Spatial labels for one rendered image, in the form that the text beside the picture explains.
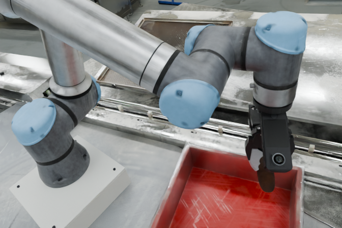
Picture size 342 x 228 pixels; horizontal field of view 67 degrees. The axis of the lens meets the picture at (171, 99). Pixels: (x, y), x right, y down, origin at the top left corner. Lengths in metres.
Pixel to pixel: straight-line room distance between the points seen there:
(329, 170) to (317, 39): 0.58
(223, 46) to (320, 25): 0.92
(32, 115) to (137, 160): 0.37
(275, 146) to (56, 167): 0.58
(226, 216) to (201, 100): 0.49
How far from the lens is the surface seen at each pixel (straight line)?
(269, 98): 0.48
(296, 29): 0.42
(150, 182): 0.85
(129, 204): 0.83
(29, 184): 0.92
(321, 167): 0.85
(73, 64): 0.71
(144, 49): 0.36
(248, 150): 0.59
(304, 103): 0.98
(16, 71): 1.54
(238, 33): 0.45
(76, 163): 0.82
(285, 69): 0.45
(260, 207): 0.79
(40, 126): 0.72
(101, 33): 0.38
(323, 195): 0.85
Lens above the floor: 1.52
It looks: 39 degrees down
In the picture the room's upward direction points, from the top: 11 degrees counter-clockwise
